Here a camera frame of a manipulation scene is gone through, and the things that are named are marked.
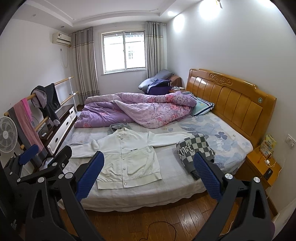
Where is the grey white checkered cardigan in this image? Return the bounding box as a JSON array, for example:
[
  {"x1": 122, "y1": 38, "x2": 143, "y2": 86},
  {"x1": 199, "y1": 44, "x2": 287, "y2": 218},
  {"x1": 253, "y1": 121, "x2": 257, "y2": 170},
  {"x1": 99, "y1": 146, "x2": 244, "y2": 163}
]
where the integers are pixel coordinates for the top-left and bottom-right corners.
[{"x1": 176, "y1": 133, "x2": 215, "y2": 180}]

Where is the wooden clothes rack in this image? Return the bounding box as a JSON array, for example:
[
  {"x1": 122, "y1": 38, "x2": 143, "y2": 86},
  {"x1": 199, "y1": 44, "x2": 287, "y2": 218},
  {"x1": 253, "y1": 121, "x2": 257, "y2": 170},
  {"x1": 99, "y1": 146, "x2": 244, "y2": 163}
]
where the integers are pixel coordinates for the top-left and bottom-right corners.
[{"x1": 4, "y1": 76, "x2": 79, "y2": 150}]

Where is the white electric fan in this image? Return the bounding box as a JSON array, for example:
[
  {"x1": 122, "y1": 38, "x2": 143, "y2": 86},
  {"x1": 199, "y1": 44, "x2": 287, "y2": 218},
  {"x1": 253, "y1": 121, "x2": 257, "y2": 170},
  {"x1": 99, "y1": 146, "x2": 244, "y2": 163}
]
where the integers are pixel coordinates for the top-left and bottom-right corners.
[{"x1": 0, "y1": 116, "x2": 18, "y2": 153}]

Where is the white tv cabinet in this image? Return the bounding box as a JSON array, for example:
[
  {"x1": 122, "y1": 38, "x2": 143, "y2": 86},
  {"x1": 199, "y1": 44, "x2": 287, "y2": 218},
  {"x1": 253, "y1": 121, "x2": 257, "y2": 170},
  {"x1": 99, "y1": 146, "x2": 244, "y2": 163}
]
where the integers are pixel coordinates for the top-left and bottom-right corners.
[{"x1": 38, "y1": 104, "x2": 77, "y2": 157}]

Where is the floral bed sheet mattress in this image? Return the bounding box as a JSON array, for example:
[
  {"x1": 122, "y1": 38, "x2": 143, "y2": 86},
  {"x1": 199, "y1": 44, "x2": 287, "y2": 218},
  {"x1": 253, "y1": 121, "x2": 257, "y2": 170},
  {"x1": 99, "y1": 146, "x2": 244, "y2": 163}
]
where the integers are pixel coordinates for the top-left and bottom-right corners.
[{"x1": 58, "y1": 112, "x2": 254, "y2": 212}]

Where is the white jacket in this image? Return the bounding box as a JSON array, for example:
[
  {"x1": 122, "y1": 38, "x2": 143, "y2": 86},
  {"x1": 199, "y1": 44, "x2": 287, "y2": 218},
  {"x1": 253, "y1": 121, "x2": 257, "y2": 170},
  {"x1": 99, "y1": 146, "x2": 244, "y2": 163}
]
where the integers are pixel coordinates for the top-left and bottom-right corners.
[{"x1": 71, "y1": 128, "x2": 193, "y2": 190}]

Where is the pink towel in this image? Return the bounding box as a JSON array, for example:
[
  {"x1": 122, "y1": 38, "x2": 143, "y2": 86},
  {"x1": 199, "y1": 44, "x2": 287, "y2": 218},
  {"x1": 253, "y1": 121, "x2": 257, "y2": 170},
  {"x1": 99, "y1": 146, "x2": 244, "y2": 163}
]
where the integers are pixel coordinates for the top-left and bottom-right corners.
[{"x1": 8, "y1": 101, "x2": 45, "y2": 155}]

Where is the wooden nightstand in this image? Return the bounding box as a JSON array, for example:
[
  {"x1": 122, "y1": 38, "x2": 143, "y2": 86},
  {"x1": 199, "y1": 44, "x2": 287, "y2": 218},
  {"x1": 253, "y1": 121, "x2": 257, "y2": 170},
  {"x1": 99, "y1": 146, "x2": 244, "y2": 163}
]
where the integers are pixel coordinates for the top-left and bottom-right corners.
[{"x1": 235, "y1": 147, "x2": 281, "y2": 190}]

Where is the grey green garment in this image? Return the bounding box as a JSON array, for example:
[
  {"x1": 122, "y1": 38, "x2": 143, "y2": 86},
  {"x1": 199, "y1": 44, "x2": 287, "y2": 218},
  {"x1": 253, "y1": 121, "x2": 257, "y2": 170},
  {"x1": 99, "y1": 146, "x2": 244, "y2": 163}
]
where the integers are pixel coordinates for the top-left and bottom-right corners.
[{"x1": 107, "y1": 123, "x2": 132, "y2": 135}]

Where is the smartphone on nightstand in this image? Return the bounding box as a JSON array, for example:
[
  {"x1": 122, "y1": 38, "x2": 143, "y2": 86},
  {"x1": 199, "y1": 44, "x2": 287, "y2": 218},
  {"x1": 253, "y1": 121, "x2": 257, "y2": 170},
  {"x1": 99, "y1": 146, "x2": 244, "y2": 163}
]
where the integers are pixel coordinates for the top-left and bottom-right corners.
[{"x1": 263, "y1": 168, "x2": 273, "y2": 181}]

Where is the black grey hoodie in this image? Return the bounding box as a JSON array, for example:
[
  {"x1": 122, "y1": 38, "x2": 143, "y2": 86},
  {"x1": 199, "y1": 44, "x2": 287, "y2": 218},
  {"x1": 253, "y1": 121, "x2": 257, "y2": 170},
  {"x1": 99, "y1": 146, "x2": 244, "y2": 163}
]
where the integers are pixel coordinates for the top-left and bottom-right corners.
[{"x1": 31, "y1": 83, "x2": 61, "y2": 126}]

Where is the yellow package on nightstand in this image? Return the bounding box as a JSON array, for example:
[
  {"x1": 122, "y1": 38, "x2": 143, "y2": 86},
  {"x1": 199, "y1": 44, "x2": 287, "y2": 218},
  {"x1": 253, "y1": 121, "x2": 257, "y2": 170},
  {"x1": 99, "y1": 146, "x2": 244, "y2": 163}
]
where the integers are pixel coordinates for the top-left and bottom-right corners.
[{"x1": 259, "y1": 134, "x2": 277, "y2": 158}]

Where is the blue striped pillow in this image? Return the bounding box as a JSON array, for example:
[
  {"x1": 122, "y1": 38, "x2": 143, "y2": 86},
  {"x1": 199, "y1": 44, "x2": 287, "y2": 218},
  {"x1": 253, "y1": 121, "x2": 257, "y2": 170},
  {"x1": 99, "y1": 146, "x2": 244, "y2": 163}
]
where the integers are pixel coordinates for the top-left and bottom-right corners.
[{"x1": 182, "y1": 91, "x2": 215, "y2": 116}]

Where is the wooden headboard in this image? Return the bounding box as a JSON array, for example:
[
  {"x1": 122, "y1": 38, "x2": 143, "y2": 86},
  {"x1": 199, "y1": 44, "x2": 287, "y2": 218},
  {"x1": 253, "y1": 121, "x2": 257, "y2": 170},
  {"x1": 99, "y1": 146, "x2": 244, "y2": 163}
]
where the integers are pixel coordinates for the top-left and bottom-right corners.
[{"x1": 186, "y1": 69, "x2": 276, "y2": 148}]

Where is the purple floral quilt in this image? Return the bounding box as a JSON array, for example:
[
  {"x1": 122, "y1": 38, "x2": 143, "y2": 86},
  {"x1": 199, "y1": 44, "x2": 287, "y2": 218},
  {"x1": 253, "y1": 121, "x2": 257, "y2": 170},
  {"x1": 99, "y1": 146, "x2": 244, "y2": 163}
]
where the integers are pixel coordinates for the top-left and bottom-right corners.
[{"x1": 74, "y1": 91, "x2": 196, "y2": 128}]

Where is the left grey curtain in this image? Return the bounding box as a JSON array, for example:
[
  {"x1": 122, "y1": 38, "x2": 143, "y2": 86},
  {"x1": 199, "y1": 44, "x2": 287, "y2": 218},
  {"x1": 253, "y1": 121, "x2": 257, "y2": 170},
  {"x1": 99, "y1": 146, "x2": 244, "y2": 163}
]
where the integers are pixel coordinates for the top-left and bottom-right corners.
[{"x1": 71, "y1": 27, "x2": 100, "y2": 104}]

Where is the grey curtain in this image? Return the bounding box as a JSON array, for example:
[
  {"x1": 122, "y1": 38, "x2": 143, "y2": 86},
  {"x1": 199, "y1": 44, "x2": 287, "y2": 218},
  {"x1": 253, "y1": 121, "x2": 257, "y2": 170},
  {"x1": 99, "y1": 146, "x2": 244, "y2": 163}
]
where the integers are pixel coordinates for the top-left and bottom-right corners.
[
  {"x1": 145, "y1": 22, "x2": 165, "y2": 78},
  {"x1": 71, "y1": 27, "x2": 100, "y2": 104}
]

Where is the pile of blue bedding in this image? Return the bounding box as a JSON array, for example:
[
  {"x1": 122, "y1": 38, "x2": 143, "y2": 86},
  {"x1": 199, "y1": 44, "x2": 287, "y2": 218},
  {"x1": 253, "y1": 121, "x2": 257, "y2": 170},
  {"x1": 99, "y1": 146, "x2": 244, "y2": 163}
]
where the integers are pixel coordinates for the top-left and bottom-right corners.
[{"x1": 138, "y1": 69, "x2": 173, "y2": 95}]

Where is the window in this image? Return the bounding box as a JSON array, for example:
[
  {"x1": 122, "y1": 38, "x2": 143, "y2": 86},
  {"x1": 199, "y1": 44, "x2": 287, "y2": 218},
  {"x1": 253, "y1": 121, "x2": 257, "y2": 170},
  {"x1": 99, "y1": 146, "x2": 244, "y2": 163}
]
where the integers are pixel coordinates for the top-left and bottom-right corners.
[{"x1": 102, "y1": 31, "x2": 146, "y2": 74}]

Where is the right grey curtain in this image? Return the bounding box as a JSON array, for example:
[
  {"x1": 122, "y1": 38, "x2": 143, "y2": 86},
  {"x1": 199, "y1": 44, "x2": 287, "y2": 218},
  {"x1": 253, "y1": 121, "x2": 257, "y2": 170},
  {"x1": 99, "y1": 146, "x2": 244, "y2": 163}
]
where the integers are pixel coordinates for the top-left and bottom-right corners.
[{"x1": 145, "y1": 22, "x2": 165, "y2": 78}]

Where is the black cable on floor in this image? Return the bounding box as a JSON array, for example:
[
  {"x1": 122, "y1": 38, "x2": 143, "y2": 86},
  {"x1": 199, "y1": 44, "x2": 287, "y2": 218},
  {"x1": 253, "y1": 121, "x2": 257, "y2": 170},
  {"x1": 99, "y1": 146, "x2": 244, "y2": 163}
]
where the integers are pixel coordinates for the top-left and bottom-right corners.
[{"x1": 138, "y1": 220, "x2": 178, "y2": 241}]

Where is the wall socket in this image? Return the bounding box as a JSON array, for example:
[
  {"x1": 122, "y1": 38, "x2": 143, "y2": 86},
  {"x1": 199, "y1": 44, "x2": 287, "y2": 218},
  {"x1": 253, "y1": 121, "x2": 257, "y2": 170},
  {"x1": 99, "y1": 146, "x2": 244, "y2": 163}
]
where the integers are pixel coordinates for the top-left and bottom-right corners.
[{"x1": 285, "y1": 134, "x2": 296, "y2": 148}]

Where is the wall air conditioner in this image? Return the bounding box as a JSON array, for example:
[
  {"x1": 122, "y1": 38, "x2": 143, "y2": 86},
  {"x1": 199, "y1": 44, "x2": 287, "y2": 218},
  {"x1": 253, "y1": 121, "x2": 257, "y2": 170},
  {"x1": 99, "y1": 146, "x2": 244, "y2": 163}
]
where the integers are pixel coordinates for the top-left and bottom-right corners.
[{"x1": 52, "y1": 33, "x2": 71, "y2": 46}]

